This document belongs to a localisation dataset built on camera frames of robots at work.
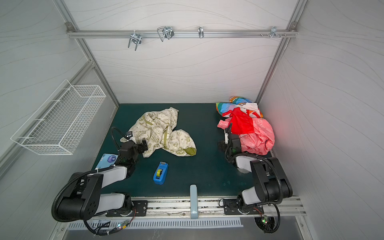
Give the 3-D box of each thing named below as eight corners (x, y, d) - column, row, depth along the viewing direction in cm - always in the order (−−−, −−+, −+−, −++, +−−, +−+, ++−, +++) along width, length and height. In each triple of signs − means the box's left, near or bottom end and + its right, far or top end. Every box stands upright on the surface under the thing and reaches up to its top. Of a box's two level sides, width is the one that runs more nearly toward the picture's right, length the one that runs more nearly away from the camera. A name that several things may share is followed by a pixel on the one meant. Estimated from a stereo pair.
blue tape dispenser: (153, 183, 83) (151, 180, 79) (161, 163, 90) (159, 160, 86) (163, 185, 82) (162, 183, 78) (170, 166, 89) (169, 163, 86)
